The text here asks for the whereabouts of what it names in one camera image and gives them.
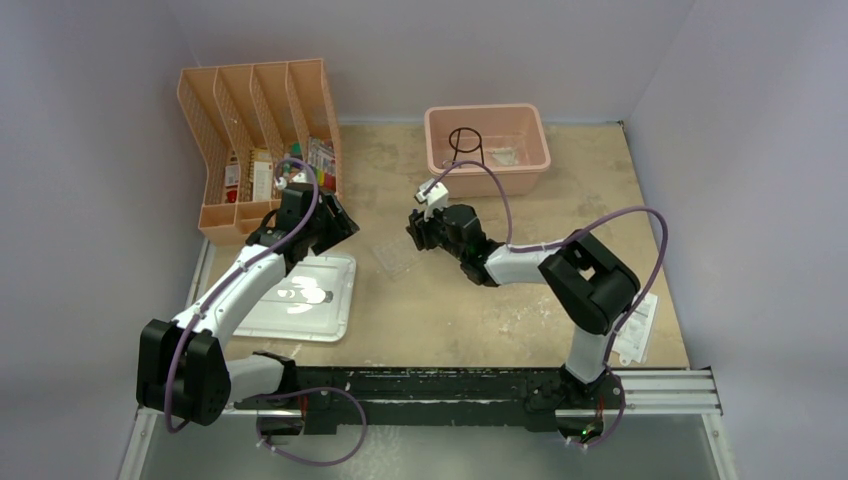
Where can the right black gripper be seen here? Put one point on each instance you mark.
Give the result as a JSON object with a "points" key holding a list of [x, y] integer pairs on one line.
{"points": [[422, 238]]}

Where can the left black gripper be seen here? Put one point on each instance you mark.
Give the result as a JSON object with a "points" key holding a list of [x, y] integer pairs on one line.
{"points": [[340, 227]]}

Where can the clear plastic well plate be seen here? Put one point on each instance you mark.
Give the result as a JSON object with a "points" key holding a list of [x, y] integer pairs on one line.
{"points": [[396, 256]]}

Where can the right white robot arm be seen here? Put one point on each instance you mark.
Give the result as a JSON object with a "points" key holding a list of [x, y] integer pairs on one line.
{"points": [[595, 288]]}

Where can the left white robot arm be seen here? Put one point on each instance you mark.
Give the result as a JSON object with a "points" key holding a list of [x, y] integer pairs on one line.
{"points": [[182, 370]]}

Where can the colourful items in organizer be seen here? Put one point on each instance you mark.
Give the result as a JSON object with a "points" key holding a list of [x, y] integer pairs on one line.
{"points": [[321, 157]]}

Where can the white red box in organizer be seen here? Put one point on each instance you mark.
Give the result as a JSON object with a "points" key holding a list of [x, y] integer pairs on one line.
{"points": [[254, 184]]}

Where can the peach slotted file organizer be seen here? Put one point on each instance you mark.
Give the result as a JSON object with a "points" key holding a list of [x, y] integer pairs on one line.
{"points": [[236, 108]]}

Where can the pink plastic bin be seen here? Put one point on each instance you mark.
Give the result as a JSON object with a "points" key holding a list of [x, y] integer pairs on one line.
{"points": [[501, 125]]}

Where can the white instruction sheet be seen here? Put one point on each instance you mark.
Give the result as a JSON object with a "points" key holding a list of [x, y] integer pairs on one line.
{"points": [[631, 343]]}

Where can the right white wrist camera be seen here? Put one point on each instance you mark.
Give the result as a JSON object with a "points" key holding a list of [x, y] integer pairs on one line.
{"points": [[433, 196]]}

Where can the black wire tripod stand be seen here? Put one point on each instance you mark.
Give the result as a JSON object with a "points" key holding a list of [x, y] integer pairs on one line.
{"points": [[464, 141]]}

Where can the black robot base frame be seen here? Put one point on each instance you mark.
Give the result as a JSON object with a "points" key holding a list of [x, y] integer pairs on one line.
{"points": [[539, 400]]}

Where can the aluminium rail frame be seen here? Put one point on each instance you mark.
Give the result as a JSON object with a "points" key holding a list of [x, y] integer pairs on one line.
{"points": [[646, 392]]}

